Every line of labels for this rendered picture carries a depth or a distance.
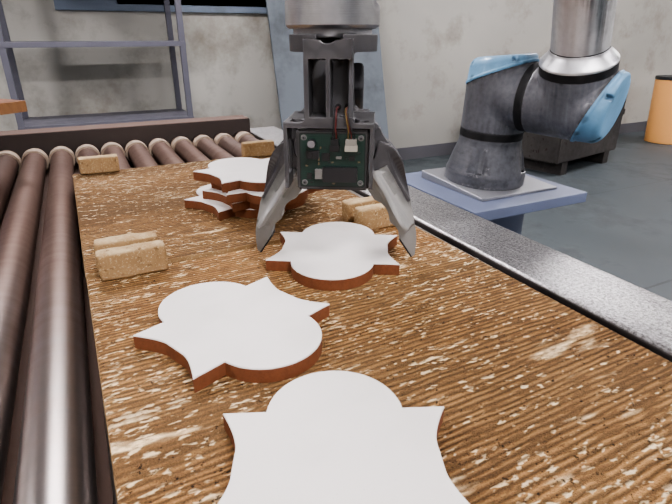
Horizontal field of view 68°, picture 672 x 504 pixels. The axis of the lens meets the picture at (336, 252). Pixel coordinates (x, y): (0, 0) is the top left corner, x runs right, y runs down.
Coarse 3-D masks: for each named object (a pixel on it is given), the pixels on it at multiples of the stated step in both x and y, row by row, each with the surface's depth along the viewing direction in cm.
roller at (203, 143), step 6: (198, 138) 117; (204, 138) 116; (210, 138) 117; (198, 144) 115; (204, 144) 112; (210, 144) 110; (216, 144) 111; (204, 150) 110; (210, 150) 107; (216, 150) 105; (222, 150) 104; (210, 156) 106; (216, 156) 102; (222, 156) 100; (228, 156) 99
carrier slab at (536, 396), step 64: (256, 256) 51; (448, 256) 51; (128, 320) 39; (384, 320) 39; (448, 320) 39; (512, 320) 39; (576, 320) 39; (128, 384) 32; (192, 384) 32; (256, 384) 32; (384, 384) 32; (448, 384) 32; (512, 384) 32; (576, 384) 32; (640, 384) 32; (128, 448) 27; (192, 448) 27; (448, 448) 27; (512, 448) 27; (576, 448) 27; (640, 448) 27
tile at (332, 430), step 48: (288, 384) 30; (336, 384) 30; (240, 432) 27; (288, 432) 27; (336, 432) 27; (384, 432) 27; (432, 432) 27; (240, 480) 24; (288, 480) 24; (336, 480) 24; (384, 480) 24; (432, 480) 24
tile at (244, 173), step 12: (216, 168) 65; (228, 168) 65; (240, 168) 65; (252, 168) 65; (264, 168) 65; (204, 180) 63; (216, 180) 61; (228, 180) 59; (240, 180) 60; (252, 180) 59; (264, 180) 59
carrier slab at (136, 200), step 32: (96, 192) 71; (128, 192) 71; (160, 192) 71; (192, 192) 71; (320, 192) 71; (96, 224) 59; (128, 224) 59; (160, 224) 59; (192, 224) 59; (224, 224) 59; (288, 224) 59; (192, 256) 51
